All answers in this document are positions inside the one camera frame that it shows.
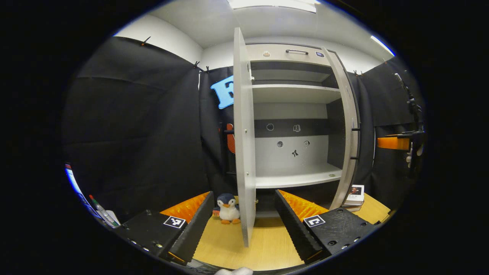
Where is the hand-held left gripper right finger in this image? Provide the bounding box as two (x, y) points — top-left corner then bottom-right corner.
(274, 189), (379, 265)

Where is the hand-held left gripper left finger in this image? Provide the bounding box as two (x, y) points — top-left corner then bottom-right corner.
(115, 191), (215, 267)

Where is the grey cabinet door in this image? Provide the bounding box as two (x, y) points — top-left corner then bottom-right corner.
(233, 27), (257, 248)
(321, 47), (361, 210)

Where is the grey cabinet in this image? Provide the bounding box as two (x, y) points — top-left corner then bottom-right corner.
(233, 27), (361, 248)

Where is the white cabinet shelf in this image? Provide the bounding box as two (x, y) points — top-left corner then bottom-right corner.
(252, 84), (342, 104)
(255, 163), (343, 189)

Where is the grey cabinet drawer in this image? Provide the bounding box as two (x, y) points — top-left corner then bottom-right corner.
(246, 44), (333, 66)

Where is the penguin plush toy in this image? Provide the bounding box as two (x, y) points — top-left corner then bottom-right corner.
(213, 193), (241, 225)

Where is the white photo-cover book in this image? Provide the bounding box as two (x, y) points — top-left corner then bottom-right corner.
(341, 184), (365, 212)

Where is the green marker pen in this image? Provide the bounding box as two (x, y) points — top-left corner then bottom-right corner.
(89, 195), (120, 228)

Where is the black backdrop cloth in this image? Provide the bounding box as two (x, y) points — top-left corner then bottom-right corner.
(61, 36), (426, 226)

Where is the white blue-edged panel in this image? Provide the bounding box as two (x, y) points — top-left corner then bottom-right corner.
(65, 163), (97, 219)

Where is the large ceiling light panel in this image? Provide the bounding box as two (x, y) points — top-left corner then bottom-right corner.
(227, 0), (317, 13)

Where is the black right door handle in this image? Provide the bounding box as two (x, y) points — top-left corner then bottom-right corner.
(351, 127), (362, 160)

